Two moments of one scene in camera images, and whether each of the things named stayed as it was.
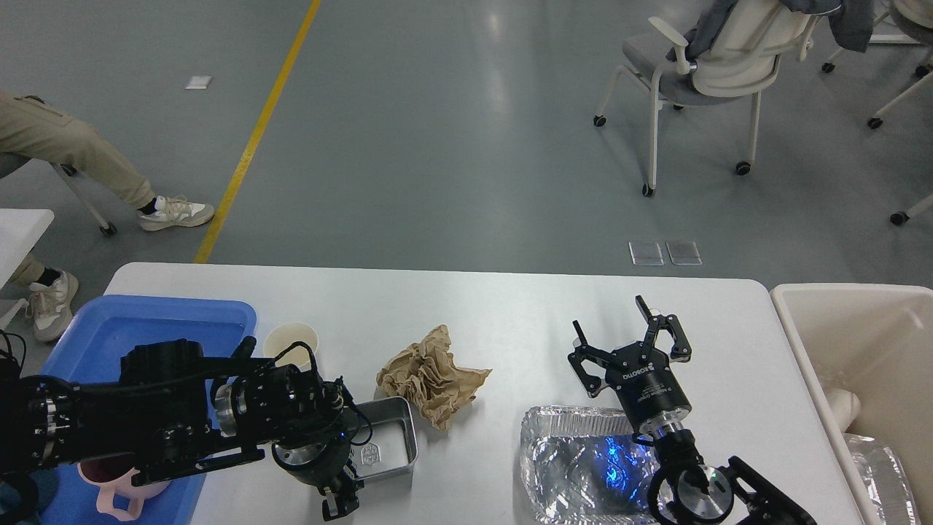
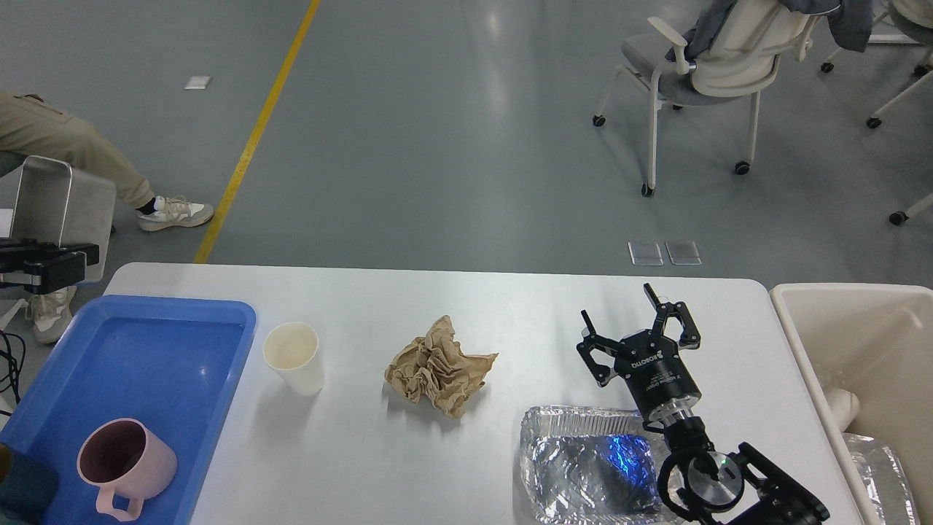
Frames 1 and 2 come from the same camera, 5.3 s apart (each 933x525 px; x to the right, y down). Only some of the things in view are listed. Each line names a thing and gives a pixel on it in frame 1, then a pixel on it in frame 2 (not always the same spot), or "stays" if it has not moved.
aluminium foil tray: [584, 465] stays
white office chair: [739, 60] stays
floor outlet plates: [647, 253] stays
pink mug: [114, 475] stays
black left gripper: [320, 453] -> [45, 273]
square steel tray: [385, 450] -> [41, 200]
